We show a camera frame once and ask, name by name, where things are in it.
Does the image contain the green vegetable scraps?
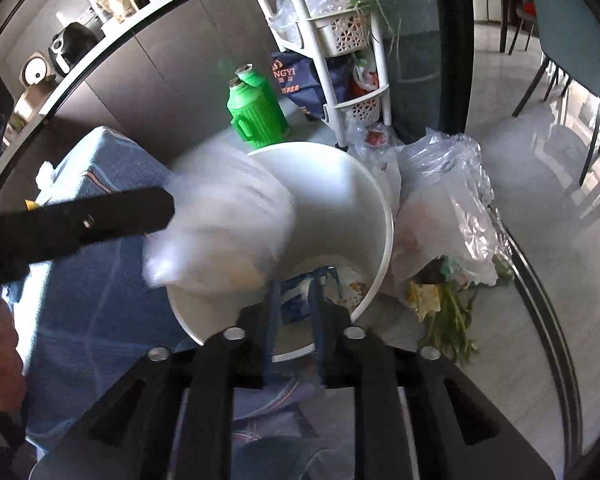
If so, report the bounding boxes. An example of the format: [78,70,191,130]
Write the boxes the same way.
[405,255,513,367]

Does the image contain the red and white plastic bag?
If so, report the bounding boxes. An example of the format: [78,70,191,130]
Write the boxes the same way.
[350,57,382,92]

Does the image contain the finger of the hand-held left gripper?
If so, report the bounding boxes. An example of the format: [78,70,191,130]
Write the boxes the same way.
[0,187,176,283]

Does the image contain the green leafy plant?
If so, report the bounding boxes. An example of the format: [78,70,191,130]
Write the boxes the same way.
[347,0,431,57]

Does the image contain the teal dining chair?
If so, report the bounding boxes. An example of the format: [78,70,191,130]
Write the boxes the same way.
[511,0,600,117]

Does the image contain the dark blue shopping bag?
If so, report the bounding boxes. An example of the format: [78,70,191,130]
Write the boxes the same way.
[270,52,352,122]

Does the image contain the clear plastic bags bundle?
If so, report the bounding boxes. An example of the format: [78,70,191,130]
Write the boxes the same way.
[267,0,352,45]

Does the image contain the blue striped tablecloth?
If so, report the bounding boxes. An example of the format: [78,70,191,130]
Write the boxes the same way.
[5,125,333,480]

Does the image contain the black air fryer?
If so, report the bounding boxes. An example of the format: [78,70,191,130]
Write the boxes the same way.
[47,22,104,77]

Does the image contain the dark wooden table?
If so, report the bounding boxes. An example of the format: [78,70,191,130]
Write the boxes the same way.
[472,0,538,57]

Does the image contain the person's left hand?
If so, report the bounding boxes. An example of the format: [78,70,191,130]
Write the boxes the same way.
[0,300,27,413]

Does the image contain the white rice cooker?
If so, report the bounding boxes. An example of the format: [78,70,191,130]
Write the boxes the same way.
[20,50,57,92]

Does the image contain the black sliding door frame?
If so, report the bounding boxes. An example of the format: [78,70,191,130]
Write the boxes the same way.
[430,0,477,147]

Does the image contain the white plastic storage rack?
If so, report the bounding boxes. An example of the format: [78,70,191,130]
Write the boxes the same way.
[237,0,394,152]

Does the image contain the blue printed packet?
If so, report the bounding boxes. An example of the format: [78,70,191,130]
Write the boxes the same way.
[275,266,342,327]

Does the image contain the copper pot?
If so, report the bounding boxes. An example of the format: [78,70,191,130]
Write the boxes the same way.
[7,81,57,132]

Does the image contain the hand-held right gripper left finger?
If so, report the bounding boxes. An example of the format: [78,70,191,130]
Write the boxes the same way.
[30,280,284,480]

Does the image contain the green thermos jug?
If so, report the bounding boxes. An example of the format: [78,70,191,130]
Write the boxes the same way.
[226,64,290,150]

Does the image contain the white plastic bucket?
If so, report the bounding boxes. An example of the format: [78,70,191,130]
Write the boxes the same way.
[166,141,395,364]

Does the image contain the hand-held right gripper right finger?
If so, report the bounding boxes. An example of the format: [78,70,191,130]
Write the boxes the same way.
[311,270,557,480]

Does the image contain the large clear plastic bag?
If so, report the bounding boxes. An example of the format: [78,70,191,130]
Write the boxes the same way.
[380,127,502,307]

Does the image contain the dark kitchen cabinet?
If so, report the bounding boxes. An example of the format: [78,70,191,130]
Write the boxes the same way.
[0,0,333,203]

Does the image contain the small clear plastic bag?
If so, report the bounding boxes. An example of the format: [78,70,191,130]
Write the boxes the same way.
[345,122,404,202]

